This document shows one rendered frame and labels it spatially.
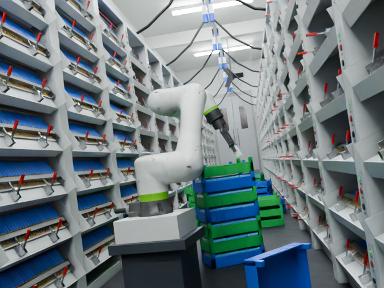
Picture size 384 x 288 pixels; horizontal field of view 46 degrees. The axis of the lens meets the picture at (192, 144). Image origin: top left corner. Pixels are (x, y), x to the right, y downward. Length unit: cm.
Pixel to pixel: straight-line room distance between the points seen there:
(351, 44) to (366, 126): 22
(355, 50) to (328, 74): 70
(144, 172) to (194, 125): 30
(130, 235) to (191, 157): 39
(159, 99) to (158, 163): 40
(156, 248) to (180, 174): 31
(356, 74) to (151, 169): 94
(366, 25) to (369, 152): 33
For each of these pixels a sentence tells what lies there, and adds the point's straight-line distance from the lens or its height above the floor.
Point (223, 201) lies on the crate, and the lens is 246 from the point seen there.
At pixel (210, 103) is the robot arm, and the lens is 254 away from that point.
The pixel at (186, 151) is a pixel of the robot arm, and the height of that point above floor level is 61.
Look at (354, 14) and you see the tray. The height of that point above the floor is 87.
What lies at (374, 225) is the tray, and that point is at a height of 34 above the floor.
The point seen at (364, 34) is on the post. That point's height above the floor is 84.
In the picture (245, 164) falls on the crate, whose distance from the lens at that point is 250.
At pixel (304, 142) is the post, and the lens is 266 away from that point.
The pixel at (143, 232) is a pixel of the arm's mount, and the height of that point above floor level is 32.
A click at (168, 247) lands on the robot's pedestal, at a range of 178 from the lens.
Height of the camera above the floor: 55
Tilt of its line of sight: 3 degrees up
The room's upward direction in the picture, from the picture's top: 7 degrees counter-clockwise
